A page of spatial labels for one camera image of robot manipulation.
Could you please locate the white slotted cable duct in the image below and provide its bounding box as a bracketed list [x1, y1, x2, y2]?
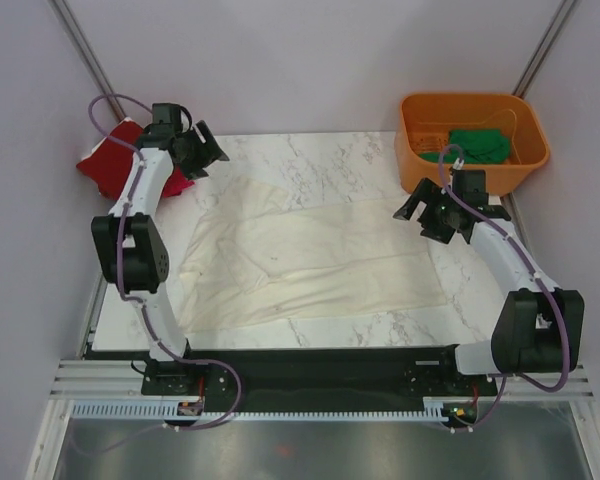
[71, 398, 468, 422]

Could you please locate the orange plastic basket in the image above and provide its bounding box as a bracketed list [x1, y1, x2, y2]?
[394, 92, 550, 196]

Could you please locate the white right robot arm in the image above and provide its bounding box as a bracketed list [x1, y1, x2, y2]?
[394, 170, 585, 394]

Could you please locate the pink folded t shirt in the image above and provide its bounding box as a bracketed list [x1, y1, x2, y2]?
[161, 168, 195, 198]

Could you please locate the aluminium frame rail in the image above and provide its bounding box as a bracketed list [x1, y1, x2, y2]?
[47, 357, 596, 401]

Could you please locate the green t shirt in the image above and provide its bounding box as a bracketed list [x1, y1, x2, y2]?
[419, 129, 511, 165]

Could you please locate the cream white t shirt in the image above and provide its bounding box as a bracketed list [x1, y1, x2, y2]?
[177, 177, 445, 334]

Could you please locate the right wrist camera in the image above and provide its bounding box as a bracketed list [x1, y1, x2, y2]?
[452, 170, 489, 208]

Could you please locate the corner aluminium post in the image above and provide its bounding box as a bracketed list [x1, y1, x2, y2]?
[512, 0, 581, 99]
[48, 0, 114, 94]

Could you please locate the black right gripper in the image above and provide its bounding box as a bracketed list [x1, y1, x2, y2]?
[393, 177, 461, 244]

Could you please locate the right corner aluminium post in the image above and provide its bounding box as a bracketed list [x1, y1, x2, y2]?
[512, 0, 581, 99]

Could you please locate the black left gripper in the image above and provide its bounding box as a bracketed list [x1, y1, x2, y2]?
[176, 122, 228, 183]

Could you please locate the left corner aluminium post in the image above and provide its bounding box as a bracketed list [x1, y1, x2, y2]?
[48, 0, 114, 94]

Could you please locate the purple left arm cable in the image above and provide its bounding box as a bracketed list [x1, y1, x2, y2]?
[88, 93, 245, 434]

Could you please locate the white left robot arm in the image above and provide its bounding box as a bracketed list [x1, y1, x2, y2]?
[91, 103, 229, 393]

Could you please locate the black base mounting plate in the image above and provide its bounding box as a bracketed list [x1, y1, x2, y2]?
[141, 346, 497, 412]

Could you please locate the dark red folded t shirt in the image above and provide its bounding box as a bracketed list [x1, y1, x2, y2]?
[76, 143, 133, 201]

